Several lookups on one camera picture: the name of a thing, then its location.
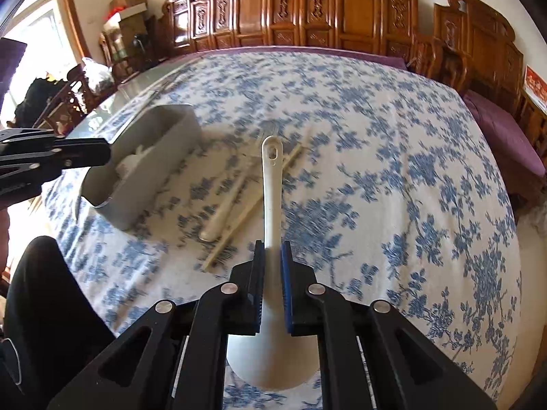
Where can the grey metal rectangular tray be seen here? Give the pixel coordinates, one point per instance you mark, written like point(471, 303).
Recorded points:
point(143, 156)

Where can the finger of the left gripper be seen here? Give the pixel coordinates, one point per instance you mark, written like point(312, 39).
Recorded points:
point(25, 134)
point(82, 152)

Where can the blue floral tablecloth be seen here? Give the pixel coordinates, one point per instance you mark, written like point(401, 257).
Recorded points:
point(395, 195)

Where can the cream plastic chopstick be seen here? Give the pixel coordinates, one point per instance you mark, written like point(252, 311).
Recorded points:
point(241, 219)

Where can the red greeting card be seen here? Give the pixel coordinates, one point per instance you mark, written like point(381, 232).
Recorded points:
point(536, 88)

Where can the long carved wooden sofa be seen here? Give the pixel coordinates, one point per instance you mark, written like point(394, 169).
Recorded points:
point(379, 27)

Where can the carved wooden armchair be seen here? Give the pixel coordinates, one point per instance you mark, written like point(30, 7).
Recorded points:
point(472, 48)

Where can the purple armchair cushion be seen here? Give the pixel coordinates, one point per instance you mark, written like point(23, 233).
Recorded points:
point(507, 141)

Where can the white plastic soup spoon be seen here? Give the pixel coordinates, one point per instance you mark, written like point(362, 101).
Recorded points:
point(273, 360)

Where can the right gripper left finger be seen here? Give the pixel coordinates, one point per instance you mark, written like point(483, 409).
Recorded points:
point(204, 326)

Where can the stacked cardboard boxes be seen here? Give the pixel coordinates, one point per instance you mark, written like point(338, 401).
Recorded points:
point(124, 32)

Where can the dark wooden dining chair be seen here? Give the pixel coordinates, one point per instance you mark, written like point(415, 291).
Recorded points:
point(71, 105)

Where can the black bag on chair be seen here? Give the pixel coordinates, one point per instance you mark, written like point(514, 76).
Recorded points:
point(39, 94)

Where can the purple sofa cushion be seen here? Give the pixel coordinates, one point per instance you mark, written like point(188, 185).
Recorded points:
point(391, 61)

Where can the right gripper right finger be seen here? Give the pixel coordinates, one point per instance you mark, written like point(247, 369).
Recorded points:
point(313, 309)

